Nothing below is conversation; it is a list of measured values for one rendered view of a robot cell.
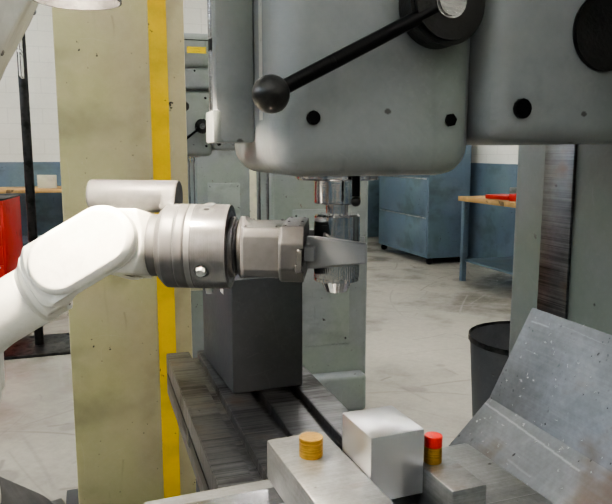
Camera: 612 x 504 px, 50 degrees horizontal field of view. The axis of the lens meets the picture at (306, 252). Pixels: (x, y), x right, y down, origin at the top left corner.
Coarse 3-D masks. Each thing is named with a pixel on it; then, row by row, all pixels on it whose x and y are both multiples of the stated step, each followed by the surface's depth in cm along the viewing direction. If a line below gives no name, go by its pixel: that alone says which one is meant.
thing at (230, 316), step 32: (256, 288) 105; (288, 288) 107; (224, 320) 109; (256, 320) 106; (288, 320) 108; (224, 352) 110; (256, 352) 107; (288, 352) 109; (256, 384) 107; (288, 384) 109
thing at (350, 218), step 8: (320, 216) 67; (328, 216) 66; (336, 216) 66; (344, 216) 66; (352, 216) 66; (320, 224) 67; (328, 224) 66; (336, 224) 66; (344, 224) 66; (352, 224) 67
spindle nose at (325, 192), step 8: (320, 184) 66; (328, 184) 66; (336, 184) 65; (344, 184) 65; (360, 184) 67; (320, 192) 66; (328, 192) 66; (336, 192) 66; (344, 192) 66; (320, 200) 66; (328, 200) 66; (336, 200) 66; (344, 200) 66
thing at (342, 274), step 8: (320, 232) 67; (328, 232) 66; (336, 232) 66; (344, 232) 66; (352, 232) 67; (352, 240) 67; (320, 272) 68; (328, 272) 67; (336, 272) 67; (344, 272) 67; (352, 272) 67; (320, 280) 68; (328, 280) 67; (336, 280) 67; (344, 280) 67; (352, 280) 67
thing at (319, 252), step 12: (312, 240) 66; (324, 240) 65; (336, 240) 65; (348, 240) 66; (312, 252) 65; (324, 252) 66; (336, 252) 66; (348, 252) 65; (360, 252) 65; (312, 264) 66; (324, 264) 66; (336, 264) 66; (348, 264) 66
